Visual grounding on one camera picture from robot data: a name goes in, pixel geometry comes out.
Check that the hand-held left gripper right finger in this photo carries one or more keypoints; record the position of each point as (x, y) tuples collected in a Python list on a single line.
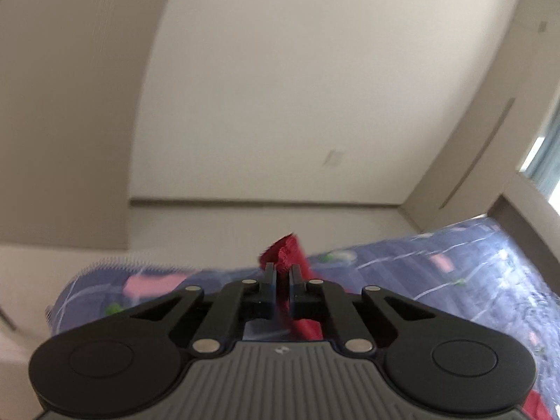
[(296, 291)]

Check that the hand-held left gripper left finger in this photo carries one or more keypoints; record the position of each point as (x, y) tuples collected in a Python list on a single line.
[(269, 289)]

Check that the red garment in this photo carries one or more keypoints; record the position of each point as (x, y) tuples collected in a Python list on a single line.
[(284, 249)]

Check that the blue checked printed blanket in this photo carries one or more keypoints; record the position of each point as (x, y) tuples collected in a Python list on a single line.
[(437, 280)]

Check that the beige window bench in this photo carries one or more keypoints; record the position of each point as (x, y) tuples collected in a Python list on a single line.
[(520, 214)]

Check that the window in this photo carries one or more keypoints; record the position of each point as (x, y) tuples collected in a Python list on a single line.
[(534, 153)]

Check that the grey-blue curtain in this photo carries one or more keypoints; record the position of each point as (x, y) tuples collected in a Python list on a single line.
[(549, 157)]

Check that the beige wardrobe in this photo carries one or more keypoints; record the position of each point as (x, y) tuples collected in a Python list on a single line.
[(503, 74)]

